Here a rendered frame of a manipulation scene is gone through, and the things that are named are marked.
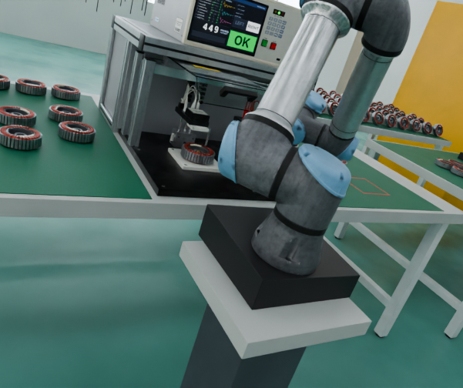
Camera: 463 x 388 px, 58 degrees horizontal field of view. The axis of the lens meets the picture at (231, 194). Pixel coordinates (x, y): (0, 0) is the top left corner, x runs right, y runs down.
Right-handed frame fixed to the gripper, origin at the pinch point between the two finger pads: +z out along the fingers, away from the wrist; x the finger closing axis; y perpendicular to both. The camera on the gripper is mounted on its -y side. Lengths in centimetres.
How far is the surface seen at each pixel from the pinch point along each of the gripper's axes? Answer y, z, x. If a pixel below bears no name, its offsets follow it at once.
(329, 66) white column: -269, 134, 273
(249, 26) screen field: -32.1, -30.7, -11.0
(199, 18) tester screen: -31, -29, -29
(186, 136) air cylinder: -11.0, 4.0, -24.4
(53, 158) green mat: 5, 2, -69
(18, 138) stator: 0, 1, -77
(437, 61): -199, 48, 323
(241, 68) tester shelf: -22.8, -20.4, -11.4
